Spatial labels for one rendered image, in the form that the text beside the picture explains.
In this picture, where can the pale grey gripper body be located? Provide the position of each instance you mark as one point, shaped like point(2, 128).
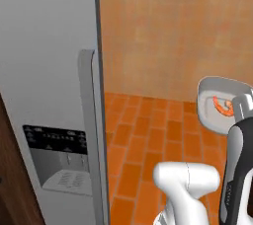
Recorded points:
point(243, 104)

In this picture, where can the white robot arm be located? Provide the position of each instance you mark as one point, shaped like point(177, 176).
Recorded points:
point(184, 183)

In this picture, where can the orange shrimp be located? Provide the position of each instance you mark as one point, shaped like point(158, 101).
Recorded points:
point(220, 108)

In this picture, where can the grey meat container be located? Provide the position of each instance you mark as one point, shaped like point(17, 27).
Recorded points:
point(210, 86)

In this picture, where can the grey fridge door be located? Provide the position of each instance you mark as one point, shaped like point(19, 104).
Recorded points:
point(46, 54)

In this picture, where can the dark brown wooden cupboard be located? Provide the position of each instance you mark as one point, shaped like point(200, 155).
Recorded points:
point(13, 176)

